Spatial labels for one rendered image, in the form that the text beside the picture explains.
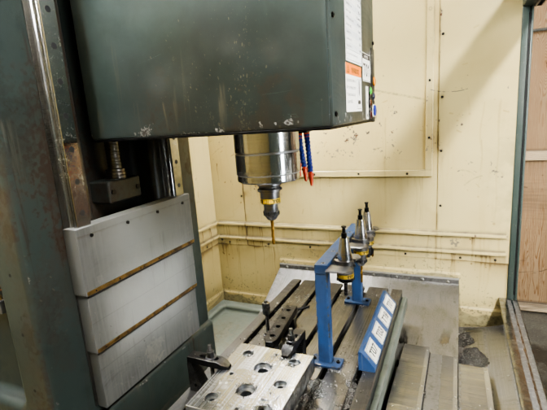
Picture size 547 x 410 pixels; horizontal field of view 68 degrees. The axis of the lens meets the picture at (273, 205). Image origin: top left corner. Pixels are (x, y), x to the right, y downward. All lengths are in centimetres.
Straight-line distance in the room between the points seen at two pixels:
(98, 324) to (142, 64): 68
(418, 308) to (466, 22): 121
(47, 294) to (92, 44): 62
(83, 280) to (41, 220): 18
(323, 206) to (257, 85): 127
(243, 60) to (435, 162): 123
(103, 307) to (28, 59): 64
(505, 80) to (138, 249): 152
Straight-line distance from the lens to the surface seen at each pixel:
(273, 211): 102
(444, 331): 190
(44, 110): 113
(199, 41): 96
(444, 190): 195
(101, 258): 118
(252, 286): 238
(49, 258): 114
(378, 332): 144
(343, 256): 122
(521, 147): 194
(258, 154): 94
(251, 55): 89
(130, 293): 128
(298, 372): 116
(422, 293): 203
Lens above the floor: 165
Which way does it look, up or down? 12 degrees down
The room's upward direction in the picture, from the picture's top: 4 degrees counter-clockwise
